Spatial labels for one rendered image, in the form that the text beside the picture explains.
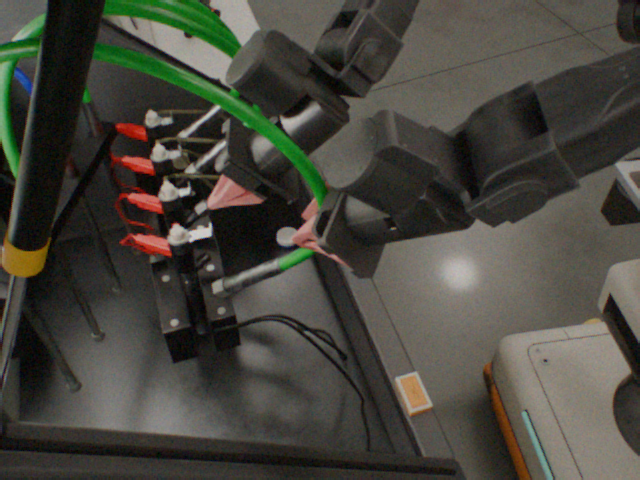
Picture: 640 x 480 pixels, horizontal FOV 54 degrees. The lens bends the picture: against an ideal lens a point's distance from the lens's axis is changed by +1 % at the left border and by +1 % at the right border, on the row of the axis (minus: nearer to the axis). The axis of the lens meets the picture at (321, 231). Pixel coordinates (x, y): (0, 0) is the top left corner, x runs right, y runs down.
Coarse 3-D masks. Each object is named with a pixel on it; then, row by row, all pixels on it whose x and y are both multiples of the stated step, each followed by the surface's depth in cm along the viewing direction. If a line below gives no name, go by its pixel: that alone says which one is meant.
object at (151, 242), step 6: (138, 234) 82; (138, 240) 82; (144, 240) 81; (150, 240) 81; (156, 240) 81; (162, 240) 81; (150, 246) 81; (156, 246) 81; (162, 246) 81; (168, 246) 81; (162, 252) 81; (168, 252) 80
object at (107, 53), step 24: (0, 48) 50; (24, 48) 50; (96, 48) 49; (120, 48) 50; (144, 72) 50; (168, 72) 50; (216, 96) 52; (264, 120) 54; (288, 144) 55; (312, 168) 57; (312, 240) 65; (288, 264) 67
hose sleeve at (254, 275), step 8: (264, 264) 69; (272, 264) 68; (240, 272) 71; (248, 272) 70; (256, 272) 69; (264, 272) 68; (272, 272) 68; (280, 272) 68; (224, 280) 72; (232, 280) 71; (240, 280) 70; (248, 280) 70; (256, 280) 69; (232, 288) 71; (240, 288) 71
